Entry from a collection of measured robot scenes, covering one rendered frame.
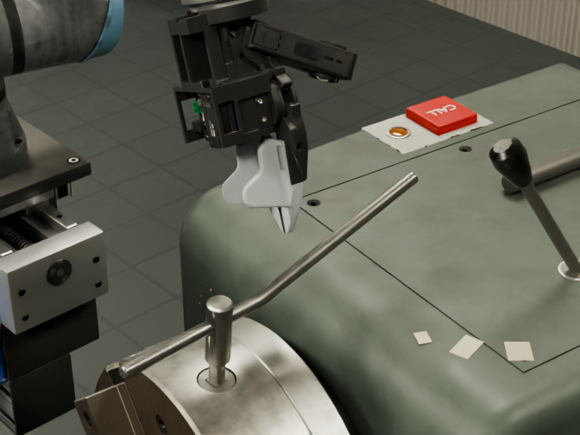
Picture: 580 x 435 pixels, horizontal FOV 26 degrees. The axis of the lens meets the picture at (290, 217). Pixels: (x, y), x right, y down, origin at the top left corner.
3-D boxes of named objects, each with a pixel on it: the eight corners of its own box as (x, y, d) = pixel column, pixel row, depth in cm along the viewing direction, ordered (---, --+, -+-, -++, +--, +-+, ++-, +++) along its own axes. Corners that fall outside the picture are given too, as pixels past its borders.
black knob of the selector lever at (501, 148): (511, 173, 115) (516, 126, 112) (537, 187, 112) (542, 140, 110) (478, 185, 113) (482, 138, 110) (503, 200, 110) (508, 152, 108)
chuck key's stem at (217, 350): (214, 416, 109) (218, 314, 102) (198, 402, 110) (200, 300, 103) (233, 405, 110) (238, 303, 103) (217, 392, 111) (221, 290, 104)
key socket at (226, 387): (213, 423, 108) (214, 399, 106) (189, 401, 110) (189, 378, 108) (242, 405, 110) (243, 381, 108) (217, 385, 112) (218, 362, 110)
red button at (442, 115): (444, 109, 150) (444, 93, 149) (477, 129, 146) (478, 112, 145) (404, 122, 147) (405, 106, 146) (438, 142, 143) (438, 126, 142)
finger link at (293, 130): (271, 182, 113) (251, 88, 110) (286, 177, 113) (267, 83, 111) (299, 187, 109) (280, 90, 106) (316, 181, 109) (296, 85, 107)
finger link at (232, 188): (226, 243, 114) (204, 145, 112) (280, 223, 117) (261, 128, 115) (243, 248, 112) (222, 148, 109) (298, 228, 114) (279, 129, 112)
